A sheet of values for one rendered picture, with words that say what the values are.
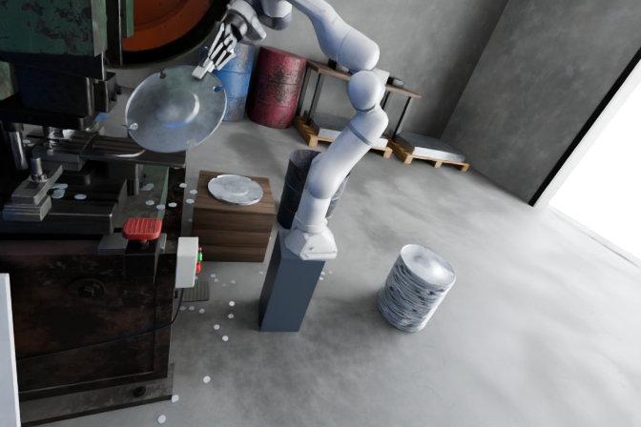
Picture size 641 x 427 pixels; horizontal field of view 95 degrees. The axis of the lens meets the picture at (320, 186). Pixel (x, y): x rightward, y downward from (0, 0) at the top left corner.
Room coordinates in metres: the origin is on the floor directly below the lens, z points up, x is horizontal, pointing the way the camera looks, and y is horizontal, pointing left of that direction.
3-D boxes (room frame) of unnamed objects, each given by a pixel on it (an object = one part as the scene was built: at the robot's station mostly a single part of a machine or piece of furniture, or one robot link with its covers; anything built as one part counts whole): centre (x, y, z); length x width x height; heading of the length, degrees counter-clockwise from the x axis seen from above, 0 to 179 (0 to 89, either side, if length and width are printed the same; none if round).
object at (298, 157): (1.81, 0.05, 0.24); 0.42 x 0.42 x 0.48
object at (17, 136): (0.56, 0.71, 0.81); 0.02 x 0.02 x 0.14
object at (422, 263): (1.27, -0.65, 0.35); 0.29 x 0.29 x 0.01
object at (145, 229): (0.48, 0.34, 0.72); 0.07 x 0.06 x 0.08; 117
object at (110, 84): (0.68, 0.66, 1.04); 0.17 x 0.15 x 0.30; 117
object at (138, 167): (0.74, 0.54, 0.72); 0.25 x 0.14 x 0.14; 117
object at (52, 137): (0.67, 0.69, 0.76); 0.15 x 0.09 x 0.05; 27
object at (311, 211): (1.01, 0.01, 0.71); 0.18 x 0.11 x 0.25; 4
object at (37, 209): (0.51, 0.62, 0.76); 0.17 x 0.06 x 0.10; 27
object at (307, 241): (0.99, -0.04, 0.52); 0.22 x 0.19 x 0.14; 109
